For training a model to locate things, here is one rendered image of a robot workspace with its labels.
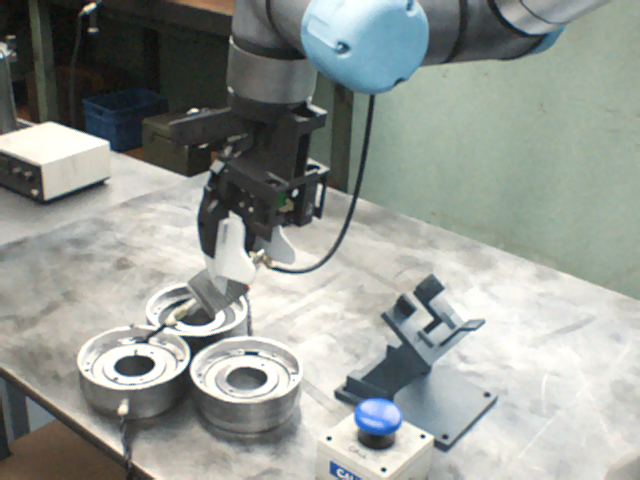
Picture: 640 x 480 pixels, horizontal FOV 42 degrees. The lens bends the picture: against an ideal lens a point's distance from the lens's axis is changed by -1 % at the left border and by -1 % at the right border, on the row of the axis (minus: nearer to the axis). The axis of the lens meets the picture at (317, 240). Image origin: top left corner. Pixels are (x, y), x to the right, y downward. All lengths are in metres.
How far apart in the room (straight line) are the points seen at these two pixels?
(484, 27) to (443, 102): 1.88
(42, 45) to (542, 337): 2.34
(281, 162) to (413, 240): 0.47
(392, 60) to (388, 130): 2.08
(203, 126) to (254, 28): 0.14
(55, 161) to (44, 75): 1.54
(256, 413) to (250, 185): 0.20
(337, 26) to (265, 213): 0.23
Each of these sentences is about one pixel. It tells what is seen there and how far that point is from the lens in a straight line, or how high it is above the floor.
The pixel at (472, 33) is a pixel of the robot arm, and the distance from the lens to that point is 0.64.
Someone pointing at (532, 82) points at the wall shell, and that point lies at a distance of 2.38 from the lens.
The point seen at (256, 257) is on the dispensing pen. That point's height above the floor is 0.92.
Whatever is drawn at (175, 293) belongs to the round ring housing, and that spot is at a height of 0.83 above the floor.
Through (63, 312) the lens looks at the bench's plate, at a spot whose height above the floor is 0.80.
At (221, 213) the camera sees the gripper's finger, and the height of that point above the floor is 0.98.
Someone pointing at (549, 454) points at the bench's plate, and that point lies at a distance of 0.82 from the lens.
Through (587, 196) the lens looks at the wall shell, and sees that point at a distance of 2.38.
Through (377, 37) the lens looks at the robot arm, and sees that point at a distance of 0.57.
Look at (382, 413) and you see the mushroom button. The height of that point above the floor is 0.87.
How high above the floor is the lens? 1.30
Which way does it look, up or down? 26 degrees down
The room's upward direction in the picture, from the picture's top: 3 degrees clockwise
